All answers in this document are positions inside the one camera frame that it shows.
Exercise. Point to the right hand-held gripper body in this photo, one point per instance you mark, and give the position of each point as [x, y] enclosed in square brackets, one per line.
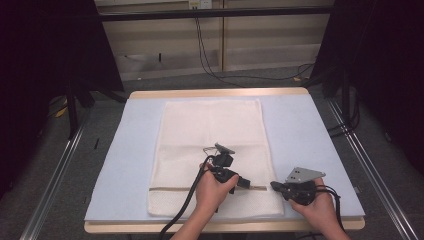
[301, 191]

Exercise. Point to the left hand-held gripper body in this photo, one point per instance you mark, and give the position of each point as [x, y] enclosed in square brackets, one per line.
[222, 165]

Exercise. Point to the cream white towel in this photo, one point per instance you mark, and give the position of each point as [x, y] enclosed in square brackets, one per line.
[206, 126]

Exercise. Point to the person's left hand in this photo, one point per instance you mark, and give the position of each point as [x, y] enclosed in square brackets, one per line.
[210, 195]

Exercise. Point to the person's right hand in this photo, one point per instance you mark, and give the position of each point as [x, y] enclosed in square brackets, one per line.
[320, 210]

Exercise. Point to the light wooden table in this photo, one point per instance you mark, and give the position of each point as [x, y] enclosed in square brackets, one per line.
[213, 92]

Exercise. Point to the pale blue foam mat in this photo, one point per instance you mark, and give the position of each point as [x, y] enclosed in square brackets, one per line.
[133, 150]

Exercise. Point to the small black floor piece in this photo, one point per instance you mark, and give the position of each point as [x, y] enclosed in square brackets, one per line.
[96, 143]

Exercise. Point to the dark curtain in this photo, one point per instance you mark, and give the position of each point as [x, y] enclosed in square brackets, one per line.
[383, 66]
[40, 66]

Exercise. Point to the black horizontal bar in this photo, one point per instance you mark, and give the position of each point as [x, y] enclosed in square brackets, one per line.
[213, 13]

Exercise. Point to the black metal stand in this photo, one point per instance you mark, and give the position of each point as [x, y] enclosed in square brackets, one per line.
[72, 113]

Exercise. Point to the yellow floor object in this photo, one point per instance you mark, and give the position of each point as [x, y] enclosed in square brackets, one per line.
[61, 112]

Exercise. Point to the metal floor rail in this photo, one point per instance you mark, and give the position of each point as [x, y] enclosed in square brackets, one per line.
[53, 186]
[376, 186]

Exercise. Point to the white wall outlet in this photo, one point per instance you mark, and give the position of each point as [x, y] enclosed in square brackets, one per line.
[200, 4]

